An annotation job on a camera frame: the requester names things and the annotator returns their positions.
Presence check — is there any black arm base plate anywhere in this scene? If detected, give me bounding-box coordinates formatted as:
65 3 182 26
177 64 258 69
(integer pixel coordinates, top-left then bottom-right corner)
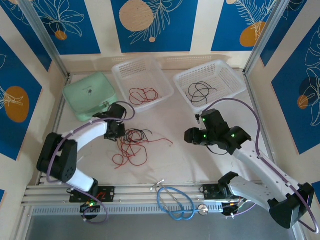
68 185 116 204
199 183 223 201

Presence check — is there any white plastic mesh basket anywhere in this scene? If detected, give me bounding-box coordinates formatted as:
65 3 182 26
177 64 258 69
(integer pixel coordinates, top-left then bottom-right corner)
111 56 175 111
172 59 246 114

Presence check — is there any blue stethoscope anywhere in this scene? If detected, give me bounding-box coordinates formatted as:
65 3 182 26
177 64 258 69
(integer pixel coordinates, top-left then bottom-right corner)
150 178 210 222

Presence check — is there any aluminium side rail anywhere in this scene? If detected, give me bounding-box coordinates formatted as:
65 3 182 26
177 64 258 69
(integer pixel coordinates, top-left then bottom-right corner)
37 74 72 186
243 71 278 182

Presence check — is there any mint green zip case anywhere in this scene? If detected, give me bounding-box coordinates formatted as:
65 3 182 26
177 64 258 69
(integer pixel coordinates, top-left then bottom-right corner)
62 71 119 123

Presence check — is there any aluminium frame post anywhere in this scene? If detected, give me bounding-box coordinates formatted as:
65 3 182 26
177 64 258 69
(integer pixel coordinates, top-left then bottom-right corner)
18 0 70 79
243 0 292 76

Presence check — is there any grey slotted cable duct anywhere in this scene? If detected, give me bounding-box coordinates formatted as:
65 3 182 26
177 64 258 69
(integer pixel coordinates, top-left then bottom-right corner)
31 203 225 216

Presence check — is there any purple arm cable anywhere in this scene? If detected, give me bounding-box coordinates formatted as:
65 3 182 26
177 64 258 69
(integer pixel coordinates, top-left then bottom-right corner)
206 97 320 235
46 101 136 225

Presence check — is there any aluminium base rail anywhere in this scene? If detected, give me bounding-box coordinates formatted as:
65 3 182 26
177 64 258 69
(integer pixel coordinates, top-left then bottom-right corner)
21 184 293 208

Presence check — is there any thin black cable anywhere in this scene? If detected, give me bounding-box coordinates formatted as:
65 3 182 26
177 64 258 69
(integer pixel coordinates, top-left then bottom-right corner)
191 81 218 103
123 128 154 145
187 83 208 104

